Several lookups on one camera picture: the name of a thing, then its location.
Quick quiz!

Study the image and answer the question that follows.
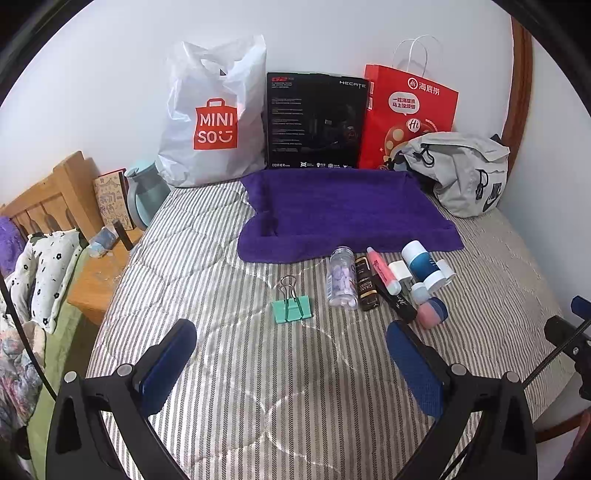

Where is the small black stand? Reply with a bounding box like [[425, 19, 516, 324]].
[[113, 220, 134, 252]]

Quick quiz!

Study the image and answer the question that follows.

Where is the brown wooden frame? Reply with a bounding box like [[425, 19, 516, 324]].
[[501, 14, 534, 148]]

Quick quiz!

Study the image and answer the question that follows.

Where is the floral blanket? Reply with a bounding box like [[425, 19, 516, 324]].
[[0, 318, 47, 430]]

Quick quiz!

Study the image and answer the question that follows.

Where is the pink and navy bottle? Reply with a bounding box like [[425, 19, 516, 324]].
[[416, 296, 448, 329]]

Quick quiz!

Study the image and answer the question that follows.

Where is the pink highlighter pen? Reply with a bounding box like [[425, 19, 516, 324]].
[[366, 247, 403, 296]]

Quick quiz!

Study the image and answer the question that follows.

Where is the blue and white bottle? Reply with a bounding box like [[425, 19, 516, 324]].
[[401, 241, 448, 292]]

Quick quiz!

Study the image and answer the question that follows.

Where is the crumpled blue white packet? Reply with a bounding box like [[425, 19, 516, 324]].
[[88, 224, 121, 259]]

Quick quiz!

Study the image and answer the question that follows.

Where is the black pen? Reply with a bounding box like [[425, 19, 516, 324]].
[[375, 279, 419, 322]]

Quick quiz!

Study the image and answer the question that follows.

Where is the black cable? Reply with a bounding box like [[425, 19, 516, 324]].
[[525, 320, 591, 386], [0, 272, 49, 388]]

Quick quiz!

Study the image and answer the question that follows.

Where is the clear pill bottle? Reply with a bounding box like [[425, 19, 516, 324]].
[[325, 246, 358, 309]]

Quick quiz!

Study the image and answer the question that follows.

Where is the green binder clip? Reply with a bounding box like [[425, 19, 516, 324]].
[[271, 274, 314, 324]]

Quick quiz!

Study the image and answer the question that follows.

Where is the wooden nightstand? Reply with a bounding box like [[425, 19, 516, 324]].
[[67, 226, 144, 326]]

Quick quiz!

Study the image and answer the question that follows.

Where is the white USB light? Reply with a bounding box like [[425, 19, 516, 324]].
[[388, 260, 414, 283]]

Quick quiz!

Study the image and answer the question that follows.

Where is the dark gold-banded lipstick tube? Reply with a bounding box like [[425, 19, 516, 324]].
[[355, 256, 382, 311]]

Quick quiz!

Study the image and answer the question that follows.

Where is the white floral pillow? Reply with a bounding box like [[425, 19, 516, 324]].
[[7, 229, 84, 334]]

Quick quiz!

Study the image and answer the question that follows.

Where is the red paper bag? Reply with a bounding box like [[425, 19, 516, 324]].
[[358, 36, 460, 171]]

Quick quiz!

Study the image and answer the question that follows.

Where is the wooden headboard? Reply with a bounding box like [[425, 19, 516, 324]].
[[0, 150, 100, 245]]

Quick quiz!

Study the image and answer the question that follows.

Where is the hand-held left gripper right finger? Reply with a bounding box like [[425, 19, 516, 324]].
[[385, 319, 539, 480]]

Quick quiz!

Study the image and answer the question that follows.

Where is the white plastic shopping bag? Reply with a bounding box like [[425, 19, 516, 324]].
[[157, 33, 269, 189]]

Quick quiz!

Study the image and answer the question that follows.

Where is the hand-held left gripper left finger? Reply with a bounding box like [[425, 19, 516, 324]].
[[45, 318, 198, 480]]

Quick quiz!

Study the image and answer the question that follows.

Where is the patterned book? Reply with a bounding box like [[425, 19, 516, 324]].
[[92, 168, 132, 232]]

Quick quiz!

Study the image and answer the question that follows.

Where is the purple plush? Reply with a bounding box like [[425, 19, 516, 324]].
[[0, 216, 26, 278]]

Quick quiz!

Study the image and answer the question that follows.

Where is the green bed sheet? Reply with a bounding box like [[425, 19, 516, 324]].
[[25, 244, 100, 462]]

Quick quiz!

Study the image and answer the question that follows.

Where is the purple towel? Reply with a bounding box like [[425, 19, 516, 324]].
[[238, 168, 464, 264]]

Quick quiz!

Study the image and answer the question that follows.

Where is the black headset box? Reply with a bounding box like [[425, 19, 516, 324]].
[[265, 71, 370, 171]]

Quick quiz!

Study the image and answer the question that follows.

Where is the teal kettle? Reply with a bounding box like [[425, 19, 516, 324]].
[[124, 159, 171, 232]]

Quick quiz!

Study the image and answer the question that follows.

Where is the grey waist bag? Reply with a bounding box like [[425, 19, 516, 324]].
[[394, 131, 511, 219]]

